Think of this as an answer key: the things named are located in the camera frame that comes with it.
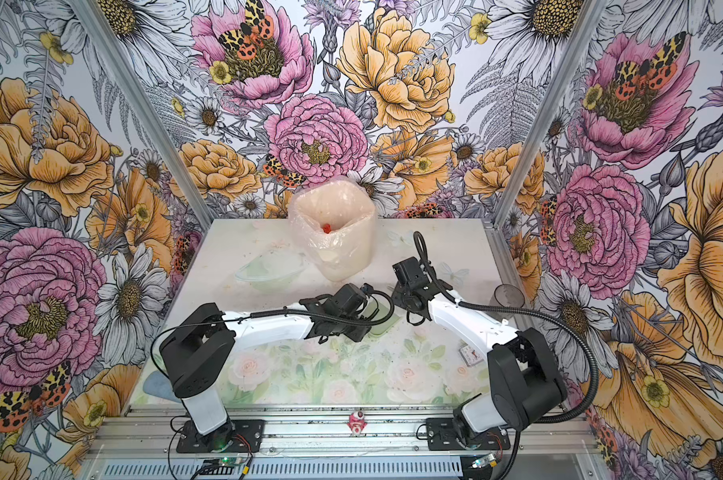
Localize green plastic dustpan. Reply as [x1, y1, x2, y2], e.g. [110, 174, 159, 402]
[369, 305, 399, 337]

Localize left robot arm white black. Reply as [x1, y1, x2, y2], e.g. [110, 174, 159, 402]
[158, 284, 395, 437]

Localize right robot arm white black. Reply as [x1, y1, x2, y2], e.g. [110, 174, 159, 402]
[393, 257, 567, 446]

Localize cream bin with plastic bag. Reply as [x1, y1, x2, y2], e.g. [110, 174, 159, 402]
[288, 177, 379, 282]

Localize small white alarm clock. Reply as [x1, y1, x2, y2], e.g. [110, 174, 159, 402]
[459, 345, 485, 367]

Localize grey transparent plastic cup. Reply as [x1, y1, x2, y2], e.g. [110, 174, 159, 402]
[489, 284, 527, 314]

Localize grey blue sponge pad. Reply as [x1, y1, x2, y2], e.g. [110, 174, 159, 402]
[142, 371, 180, 403]

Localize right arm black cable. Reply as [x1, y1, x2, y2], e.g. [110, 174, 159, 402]
[412, 230, 599, 425]

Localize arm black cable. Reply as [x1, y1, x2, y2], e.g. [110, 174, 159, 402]
[149, 287, 397, 379]
[412, 230, 599, 425]

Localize small pink figurine on rail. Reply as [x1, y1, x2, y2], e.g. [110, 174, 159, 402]
[347, 410, 367, 436]

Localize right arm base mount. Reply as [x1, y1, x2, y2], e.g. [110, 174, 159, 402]
[425, 418, 511, 451]

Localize aluminium front rail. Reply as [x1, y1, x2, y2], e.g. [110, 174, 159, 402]
[79, 405, 610, 479]

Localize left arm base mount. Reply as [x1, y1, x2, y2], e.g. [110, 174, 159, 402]
[176, 419, 265, 454]

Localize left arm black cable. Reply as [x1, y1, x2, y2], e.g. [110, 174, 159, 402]
[149, 287, 397, 379]

